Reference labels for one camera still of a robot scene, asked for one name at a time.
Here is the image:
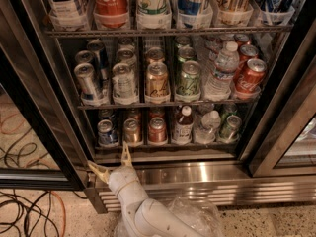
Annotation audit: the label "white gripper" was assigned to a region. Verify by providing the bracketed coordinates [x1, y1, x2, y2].
[88, 142, 140, 197]

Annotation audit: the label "blue pepsi can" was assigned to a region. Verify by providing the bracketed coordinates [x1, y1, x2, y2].
[97, 119, 119, 146]
[98, 109, 117, 122]

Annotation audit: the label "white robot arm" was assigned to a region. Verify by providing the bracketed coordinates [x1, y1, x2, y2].
[88, 142, 203, 237]

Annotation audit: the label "gold can bottom shelf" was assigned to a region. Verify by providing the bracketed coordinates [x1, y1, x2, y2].
[123, 118, 141, 145]

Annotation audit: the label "red can bottom shelf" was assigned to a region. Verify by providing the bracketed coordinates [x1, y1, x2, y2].
[148, 118, 167, 145]

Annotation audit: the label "open left fridge door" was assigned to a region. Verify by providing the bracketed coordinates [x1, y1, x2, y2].
[0, 0, 87, 191]

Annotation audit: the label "white silver can front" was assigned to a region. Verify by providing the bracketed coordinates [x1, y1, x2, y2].
[112, 63, 138, 105]

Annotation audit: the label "white silver can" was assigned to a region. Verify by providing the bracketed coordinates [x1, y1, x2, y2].
[112, 63, 138, 105]
[117, 48, 137, 70]

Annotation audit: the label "gold can front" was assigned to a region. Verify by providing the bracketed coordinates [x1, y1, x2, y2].
[145, 62, 170, 103]

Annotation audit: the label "clear water bottle bottom shelf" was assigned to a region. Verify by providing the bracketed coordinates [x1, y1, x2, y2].
[194, 111, 221, 144]

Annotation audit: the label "clear water bottle shelf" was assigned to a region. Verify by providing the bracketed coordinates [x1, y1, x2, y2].
[203, 41, 240, 101]
[194, 111, 221, 144]

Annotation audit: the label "silver blue can front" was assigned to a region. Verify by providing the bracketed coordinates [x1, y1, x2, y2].
[74, 63, 104, 106]

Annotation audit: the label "dark blue can rear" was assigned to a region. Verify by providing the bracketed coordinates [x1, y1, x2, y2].
[87, 39, 109, 80]

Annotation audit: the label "green can front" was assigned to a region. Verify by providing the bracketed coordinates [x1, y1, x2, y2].
[176, 60, 200, 102]

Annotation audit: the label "white silver can middle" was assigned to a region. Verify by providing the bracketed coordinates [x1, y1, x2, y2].
[117, 48, 137, 70]

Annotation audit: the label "silver blue can rear-left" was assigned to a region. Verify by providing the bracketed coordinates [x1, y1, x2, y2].
[75, 50, 95, 65]

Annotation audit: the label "gold can rear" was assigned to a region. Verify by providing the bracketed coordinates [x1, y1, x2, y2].
[145, 47, 165, 64]

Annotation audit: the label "green can bottom shelf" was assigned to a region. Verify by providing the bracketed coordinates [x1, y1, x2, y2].
[218, 115, 242, 143]

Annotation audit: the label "stainless steel glass-door fridge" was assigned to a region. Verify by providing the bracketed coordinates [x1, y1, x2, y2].
[1, 0, 316, 213]

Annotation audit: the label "green can middle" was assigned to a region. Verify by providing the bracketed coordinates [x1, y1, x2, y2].
[177, 46, 197, 63]

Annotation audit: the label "clear water bottle middle shelf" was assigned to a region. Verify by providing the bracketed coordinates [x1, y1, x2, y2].
[203, 41, 240, 101]

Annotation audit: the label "red coke can front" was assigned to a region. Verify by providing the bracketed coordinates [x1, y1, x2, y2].
[235, 58, 267, 100]

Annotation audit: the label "red coke can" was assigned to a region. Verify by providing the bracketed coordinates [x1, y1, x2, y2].
[234, 34, 251, 46]
[234, 44, 260, 81]
[235, 58, 267, 100]

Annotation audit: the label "right glass fridge door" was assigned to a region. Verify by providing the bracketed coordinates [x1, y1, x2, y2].
[247, 20, 316, 178]

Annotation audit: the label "blue pepsi bottle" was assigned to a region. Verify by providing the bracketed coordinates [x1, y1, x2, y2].
[177, 0, 208, 28]

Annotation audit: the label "red coke can middle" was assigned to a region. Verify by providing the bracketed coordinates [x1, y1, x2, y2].
[234, 44, 260, 81]

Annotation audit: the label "red coke can rear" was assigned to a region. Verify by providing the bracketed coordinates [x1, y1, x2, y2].
[234, 34, 251, 46]

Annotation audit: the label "juice bottle white cap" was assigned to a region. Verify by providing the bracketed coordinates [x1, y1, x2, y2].
[172, 106, 194, 145]

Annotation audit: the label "crumpled clear plastic bag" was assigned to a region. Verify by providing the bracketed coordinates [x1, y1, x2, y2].
[115, 197, 224, 237]

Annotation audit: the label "red coca-cola bottle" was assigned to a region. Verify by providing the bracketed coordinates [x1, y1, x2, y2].
[95, 0, 127, 29]

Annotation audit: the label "green white 7up bottle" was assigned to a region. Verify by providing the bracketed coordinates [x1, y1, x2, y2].
[136, 0, 167, 29]

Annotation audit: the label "white tea carton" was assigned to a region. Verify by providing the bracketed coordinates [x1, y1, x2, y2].
[48, 0, 88, 31]

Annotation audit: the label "gold striped drink bottle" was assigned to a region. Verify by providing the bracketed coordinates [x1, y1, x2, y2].
[216, 0, 252, 26]

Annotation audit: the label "dark blue drink bottle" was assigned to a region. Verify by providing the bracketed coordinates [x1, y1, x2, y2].
[255, 0, 293, 26]

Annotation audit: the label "bottom wire shelf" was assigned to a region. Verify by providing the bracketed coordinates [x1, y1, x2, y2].
[95, 142, 238, 151]

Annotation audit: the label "wire shelf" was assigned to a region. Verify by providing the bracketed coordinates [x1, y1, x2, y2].
[77, 97, 259, 110]
[45, 25, 293, 39]
[95, 142, 238, 151]

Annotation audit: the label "black cables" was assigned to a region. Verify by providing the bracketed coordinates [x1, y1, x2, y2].
[0, 128, 89, 237]

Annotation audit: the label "orange cable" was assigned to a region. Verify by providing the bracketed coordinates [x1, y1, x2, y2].
[0, 109, 67, 237]

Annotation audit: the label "middle wire shelf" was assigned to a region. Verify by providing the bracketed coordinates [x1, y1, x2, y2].
[77, 97, 259, 110]

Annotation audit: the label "top wire shelf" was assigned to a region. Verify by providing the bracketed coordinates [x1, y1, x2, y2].
[45, 25, 293, 39]

